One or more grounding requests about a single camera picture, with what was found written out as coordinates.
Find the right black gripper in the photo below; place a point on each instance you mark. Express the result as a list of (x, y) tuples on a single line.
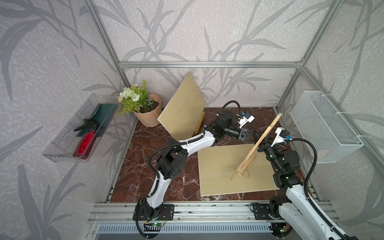
[(266, 147)]

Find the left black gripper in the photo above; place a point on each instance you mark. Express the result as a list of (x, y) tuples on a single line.
[(242, 136)]

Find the wooden easel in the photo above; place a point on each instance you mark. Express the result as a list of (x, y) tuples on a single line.
[(252, 154), (199, 123)]

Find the wooden board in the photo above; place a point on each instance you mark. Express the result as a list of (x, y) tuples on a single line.
[(218, 164), (182, 114)]

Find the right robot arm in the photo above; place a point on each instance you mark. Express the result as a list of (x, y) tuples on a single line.
[(295, 209)]

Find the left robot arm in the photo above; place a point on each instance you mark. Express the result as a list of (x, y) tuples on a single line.
[(168, 161)]

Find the pink item in basket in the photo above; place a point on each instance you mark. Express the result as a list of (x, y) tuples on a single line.
[(322, 154)]

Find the potted flower plant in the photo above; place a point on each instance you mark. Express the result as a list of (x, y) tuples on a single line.
[(146, 106)]

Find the green trowel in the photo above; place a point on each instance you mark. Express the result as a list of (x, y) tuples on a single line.
[(103, 115)]

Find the red spray bottle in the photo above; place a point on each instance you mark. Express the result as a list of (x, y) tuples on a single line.
[(85, 145)]

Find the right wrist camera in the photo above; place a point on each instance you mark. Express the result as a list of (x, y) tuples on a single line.
[(282, 137)]

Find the white wire basket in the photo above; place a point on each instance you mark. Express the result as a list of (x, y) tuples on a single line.
[(325, 127)]

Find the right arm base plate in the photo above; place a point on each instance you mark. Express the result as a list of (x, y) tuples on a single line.
[(272, 211)]

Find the aluminium cage frame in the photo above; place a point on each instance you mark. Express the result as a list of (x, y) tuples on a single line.
[(299, 66)]

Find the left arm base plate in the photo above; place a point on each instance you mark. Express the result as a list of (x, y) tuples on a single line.
[(164, 212)]

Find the clear plastic wall bin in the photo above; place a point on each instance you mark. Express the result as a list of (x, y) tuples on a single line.
[(79, 138)]

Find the aluminium front rail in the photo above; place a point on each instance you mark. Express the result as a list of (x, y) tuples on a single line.
[(223, 217)]

